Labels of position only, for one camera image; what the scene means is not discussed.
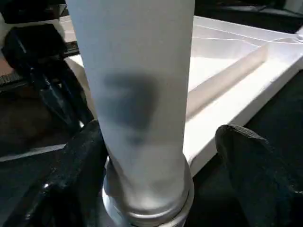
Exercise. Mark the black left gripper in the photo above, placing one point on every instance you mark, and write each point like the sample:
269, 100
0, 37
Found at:
33, 52

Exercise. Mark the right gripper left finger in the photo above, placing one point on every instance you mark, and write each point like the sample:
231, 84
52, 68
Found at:
66, 184

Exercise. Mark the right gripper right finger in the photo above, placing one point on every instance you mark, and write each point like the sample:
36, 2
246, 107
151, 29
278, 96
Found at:
260, 175

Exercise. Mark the white plastic table leg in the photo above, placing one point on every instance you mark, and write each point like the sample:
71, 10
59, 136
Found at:
137, 94

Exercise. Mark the white plastic table top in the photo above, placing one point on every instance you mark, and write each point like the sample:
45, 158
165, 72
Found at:
236, 85

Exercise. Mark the black work mat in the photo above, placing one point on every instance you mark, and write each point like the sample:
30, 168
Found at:
274, 142

